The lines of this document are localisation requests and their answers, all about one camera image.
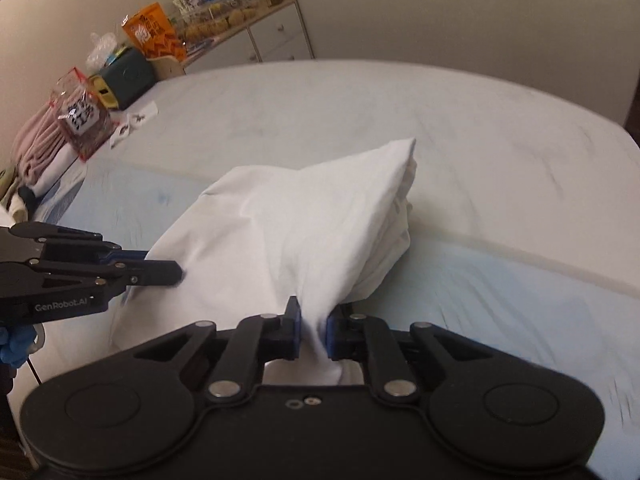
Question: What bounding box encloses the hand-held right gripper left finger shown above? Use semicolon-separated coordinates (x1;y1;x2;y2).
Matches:
132;295;304;404

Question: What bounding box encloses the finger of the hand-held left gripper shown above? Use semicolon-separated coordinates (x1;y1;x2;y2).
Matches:
0;259;184;312
10;222;151;265

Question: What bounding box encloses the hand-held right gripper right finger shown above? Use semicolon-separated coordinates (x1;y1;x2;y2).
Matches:
324;304;497;405

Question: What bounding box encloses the white printed t-shirt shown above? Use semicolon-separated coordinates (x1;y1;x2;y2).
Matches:
110;136;418;387

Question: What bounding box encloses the person's left hand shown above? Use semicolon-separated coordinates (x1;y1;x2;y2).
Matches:
0;325;37;368

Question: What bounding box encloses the dark cloth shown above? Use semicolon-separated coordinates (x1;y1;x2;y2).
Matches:
15;184;40;213

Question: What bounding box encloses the white folded garment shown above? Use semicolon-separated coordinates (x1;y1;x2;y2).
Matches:
27;151;87;197

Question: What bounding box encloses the pink folded garment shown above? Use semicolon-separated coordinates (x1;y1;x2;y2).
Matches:
12;105;77;192

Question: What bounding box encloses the transparent box with red edges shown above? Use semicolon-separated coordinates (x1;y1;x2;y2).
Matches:
49;67;115;162

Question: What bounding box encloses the small yellow-green box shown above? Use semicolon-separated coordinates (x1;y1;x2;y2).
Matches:
89;75;122;111

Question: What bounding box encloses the light blue mat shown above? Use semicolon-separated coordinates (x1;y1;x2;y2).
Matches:
42;160;640;467

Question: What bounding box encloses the dark teal box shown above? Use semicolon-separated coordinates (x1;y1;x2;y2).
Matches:
101;47;157;107

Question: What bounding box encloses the clear plastic bag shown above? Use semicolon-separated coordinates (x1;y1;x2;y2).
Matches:
85;32;127;69

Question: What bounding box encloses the orange snack bag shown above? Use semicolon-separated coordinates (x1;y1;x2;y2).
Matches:
122;2;189;62

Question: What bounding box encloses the clear cookie box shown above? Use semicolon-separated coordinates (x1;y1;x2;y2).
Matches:
181;2;262;42

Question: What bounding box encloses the white drawer cabinet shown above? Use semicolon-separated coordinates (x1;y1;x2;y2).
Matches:
179;0;316;79

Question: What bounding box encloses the black cable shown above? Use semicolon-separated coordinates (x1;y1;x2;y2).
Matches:
25;350;44;387

